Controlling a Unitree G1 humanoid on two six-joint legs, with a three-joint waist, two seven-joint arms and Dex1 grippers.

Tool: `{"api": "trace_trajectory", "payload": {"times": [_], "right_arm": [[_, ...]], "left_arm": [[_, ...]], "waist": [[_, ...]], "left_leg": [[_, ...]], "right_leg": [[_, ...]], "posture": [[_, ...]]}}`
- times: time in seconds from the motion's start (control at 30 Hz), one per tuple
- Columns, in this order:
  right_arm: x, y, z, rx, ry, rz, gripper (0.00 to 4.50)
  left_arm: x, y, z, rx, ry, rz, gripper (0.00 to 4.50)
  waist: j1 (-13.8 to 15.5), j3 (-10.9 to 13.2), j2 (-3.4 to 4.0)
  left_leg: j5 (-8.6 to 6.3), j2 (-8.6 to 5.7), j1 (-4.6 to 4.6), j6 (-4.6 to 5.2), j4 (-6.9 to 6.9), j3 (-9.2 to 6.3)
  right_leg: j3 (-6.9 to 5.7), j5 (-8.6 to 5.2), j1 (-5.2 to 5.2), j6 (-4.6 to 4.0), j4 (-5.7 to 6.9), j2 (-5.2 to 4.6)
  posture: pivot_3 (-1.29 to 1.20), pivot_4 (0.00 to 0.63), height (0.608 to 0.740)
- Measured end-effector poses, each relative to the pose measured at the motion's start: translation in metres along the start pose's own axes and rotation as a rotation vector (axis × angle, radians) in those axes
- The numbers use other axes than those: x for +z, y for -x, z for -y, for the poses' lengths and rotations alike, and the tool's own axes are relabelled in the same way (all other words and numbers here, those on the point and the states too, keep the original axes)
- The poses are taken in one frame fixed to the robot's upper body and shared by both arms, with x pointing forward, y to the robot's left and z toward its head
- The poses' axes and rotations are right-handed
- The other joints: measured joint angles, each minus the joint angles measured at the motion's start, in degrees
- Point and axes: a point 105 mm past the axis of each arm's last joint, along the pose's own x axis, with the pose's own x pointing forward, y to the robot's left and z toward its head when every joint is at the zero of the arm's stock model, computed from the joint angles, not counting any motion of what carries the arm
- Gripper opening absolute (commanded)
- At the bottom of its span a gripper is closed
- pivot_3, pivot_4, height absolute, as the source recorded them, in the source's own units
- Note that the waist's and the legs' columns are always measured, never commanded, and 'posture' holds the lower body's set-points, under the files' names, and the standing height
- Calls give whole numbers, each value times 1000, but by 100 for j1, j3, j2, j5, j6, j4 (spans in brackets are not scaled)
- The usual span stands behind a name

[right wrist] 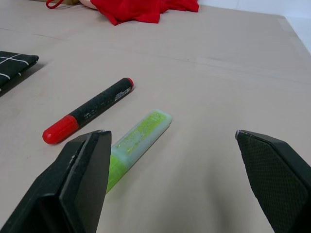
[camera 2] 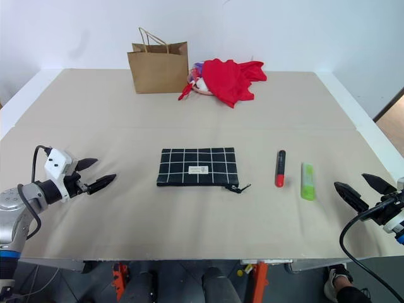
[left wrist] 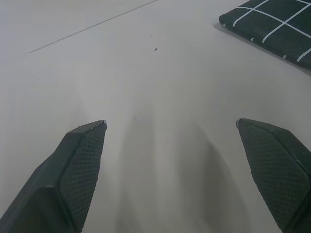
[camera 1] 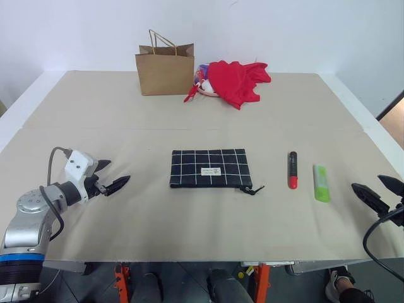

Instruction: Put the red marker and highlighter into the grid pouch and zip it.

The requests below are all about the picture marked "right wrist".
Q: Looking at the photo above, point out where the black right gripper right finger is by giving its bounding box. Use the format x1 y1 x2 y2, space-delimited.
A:
235 130 311 233

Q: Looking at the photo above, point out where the red cord loop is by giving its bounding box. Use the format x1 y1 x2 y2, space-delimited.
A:
46 0 66 10

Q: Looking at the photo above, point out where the red cloth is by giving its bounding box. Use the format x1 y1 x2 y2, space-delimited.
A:
90 0 200 26

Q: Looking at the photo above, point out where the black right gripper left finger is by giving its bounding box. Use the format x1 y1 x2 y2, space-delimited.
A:
0 130 112 233

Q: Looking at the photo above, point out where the black marker with red cap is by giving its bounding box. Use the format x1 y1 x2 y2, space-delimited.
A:
42 77 135 145

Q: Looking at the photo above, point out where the black grid-pattern pouch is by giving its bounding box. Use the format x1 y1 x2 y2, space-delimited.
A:
0 50 39 92

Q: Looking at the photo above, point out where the green highlighter pen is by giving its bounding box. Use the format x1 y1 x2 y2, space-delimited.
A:
105 109 173 194

